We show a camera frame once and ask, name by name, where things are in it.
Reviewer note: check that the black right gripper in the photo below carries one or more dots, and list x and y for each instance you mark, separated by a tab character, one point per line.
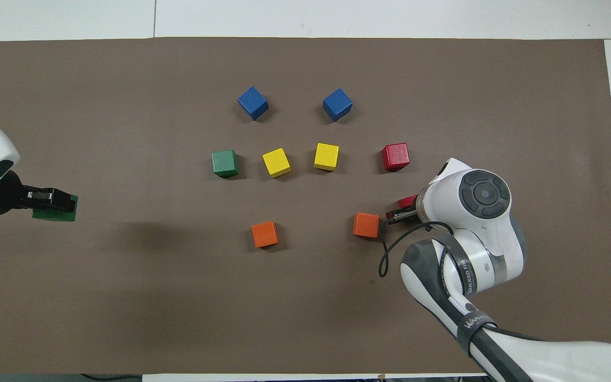
420	213

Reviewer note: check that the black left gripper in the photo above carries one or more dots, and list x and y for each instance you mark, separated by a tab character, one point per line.
35	199

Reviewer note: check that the green wooden cube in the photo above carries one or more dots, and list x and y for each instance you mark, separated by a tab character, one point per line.
67	216
225	163

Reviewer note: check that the red wooden cube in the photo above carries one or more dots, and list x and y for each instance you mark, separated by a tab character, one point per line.
395	156
407	201

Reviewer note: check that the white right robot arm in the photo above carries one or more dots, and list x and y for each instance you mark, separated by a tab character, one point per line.
486	239

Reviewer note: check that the orange wooden cube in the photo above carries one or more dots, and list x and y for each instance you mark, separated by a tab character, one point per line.
366	225
264	234

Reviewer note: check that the yellow wooden cube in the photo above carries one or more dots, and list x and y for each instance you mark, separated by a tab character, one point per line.
326	155
276	162

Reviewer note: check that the blue wooden cube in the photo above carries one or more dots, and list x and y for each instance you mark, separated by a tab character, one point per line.
337	104
253	103

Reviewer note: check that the brown table mat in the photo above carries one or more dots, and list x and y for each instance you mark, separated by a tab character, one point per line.
178	307

